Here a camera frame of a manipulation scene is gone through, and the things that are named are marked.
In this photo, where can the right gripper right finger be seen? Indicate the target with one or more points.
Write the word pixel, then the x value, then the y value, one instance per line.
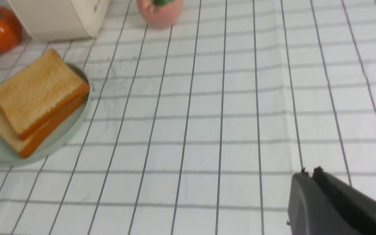
pixel 356 208

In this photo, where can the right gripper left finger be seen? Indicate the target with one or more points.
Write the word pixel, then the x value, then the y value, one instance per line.
pixel 310 212

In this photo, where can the toast slice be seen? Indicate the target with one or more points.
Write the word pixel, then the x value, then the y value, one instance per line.
pixel 32 96
pixel 47 140

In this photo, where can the white two-slot toaster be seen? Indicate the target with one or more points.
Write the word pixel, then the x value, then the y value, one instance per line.
pixel 58 20

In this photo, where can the white grid tablecloth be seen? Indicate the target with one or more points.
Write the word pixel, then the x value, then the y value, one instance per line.
pixel 197 129

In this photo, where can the pink peach with leaf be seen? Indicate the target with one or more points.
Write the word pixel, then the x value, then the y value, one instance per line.
pixel 160 13

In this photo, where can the light green round plate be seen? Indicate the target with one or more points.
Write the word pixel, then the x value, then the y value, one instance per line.
pixel 41 108

